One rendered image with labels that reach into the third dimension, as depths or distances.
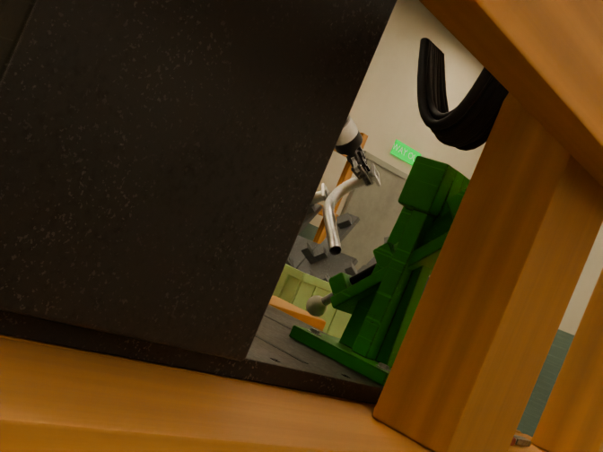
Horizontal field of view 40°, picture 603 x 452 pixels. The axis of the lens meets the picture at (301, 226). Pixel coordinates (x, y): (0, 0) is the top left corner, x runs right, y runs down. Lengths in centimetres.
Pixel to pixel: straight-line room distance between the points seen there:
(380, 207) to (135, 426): 830
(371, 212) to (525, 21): 812
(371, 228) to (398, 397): 792
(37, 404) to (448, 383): 45
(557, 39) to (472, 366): 32
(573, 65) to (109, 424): 41
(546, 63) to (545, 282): 29
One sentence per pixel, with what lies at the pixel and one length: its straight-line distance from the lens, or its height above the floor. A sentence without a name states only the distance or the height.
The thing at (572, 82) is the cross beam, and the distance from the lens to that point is 65.
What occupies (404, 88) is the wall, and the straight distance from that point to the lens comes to 878.
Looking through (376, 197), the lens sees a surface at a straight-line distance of 867.
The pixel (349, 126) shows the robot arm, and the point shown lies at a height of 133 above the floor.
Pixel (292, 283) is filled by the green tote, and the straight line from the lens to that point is 175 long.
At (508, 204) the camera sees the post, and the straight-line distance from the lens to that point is 81.
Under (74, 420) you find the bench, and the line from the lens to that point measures 46.
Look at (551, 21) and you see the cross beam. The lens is 61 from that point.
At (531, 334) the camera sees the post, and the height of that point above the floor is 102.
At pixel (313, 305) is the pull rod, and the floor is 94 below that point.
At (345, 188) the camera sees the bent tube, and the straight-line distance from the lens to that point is 217.
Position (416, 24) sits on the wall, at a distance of 882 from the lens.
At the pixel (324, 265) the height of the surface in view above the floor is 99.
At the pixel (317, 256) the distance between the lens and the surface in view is 213.
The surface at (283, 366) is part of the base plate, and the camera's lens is 78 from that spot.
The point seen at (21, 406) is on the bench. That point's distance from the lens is 45.
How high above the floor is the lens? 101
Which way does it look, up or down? 1 degrees up
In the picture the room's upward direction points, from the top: 23 degrees clockwise
